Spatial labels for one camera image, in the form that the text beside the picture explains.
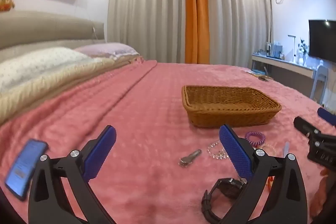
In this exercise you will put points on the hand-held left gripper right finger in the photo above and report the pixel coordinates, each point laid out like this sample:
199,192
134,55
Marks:
236,150

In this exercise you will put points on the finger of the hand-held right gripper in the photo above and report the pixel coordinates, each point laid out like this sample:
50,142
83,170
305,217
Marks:
326,116
304,125

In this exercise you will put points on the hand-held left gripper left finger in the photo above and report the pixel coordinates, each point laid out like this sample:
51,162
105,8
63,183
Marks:
98,153

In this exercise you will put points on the clear blue hair clip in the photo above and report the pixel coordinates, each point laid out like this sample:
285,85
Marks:
286,149

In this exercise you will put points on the black wristwatch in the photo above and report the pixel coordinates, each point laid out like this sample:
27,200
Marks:
223,187

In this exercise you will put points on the brown wicker basket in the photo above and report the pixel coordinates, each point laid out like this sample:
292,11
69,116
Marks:
228,106

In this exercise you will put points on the person's right hand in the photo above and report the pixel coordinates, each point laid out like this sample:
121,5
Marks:
319,195

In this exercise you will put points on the light blue chair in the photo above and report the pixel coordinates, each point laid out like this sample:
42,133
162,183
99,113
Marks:
320,79

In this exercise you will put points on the small dark brown object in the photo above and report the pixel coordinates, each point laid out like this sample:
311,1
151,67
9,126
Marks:
264,78

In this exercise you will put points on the pink fleece blanket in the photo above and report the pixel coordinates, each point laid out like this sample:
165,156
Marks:
147,113

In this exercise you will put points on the white desk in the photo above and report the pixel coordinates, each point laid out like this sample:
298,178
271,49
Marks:
283,66

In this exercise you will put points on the white vase with flowers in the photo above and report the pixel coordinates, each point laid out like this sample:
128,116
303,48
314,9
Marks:
302,52

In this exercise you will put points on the blue smartphone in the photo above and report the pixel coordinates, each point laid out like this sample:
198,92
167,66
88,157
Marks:
25,169

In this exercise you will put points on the white desk lamp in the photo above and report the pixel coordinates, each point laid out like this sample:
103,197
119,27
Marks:
294,48

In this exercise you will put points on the black television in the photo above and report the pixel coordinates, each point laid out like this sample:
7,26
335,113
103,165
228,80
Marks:
321,39

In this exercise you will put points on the row of books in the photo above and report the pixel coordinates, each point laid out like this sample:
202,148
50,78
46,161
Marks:
274,49

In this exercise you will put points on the beige quilt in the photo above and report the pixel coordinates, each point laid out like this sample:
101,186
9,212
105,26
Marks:
52,85

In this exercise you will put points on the lavender pillow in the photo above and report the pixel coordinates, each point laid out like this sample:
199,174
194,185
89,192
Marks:
107,50

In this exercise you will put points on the white floral pillow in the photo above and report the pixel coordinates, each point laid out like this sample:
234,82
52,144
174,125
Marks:
31,66

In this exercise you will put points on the beige padded headboard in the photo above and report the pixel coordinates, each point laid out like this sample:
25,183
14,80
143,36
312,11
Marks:
47,29

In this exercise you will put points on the orange curtain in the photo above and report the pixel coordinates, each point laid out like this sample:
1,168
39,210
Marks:
195,11

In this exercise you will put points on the beige curtain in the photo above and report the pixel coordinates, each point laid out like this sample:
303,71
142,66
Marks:
147,11

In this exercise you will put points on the orange plush toy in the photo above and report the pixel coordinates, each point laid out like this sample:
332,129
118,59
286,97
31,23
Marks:
6,3

